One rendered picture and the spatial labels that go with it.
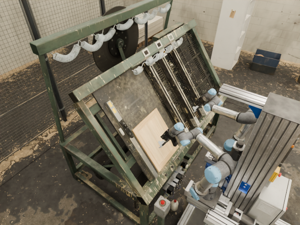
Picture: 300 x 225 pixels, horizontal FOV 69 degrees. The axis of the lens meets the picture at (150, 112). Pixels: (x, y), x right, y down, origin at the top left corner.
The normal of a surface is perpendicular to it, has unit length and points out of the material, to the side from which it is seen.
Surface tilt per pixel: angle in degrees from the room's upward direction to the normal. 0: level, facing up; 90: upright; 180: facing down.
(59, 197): 0
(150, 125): 52
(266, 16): 90
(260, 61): 90
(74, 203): 0
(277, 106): 0
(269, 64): 90
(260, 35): 90
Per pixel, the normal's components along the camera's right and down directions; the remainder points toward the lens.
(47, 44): 0.81, 0.39
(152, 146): 0.65, -0.15
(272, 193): 0.00, -0.75
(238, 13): -0.56, 0.54
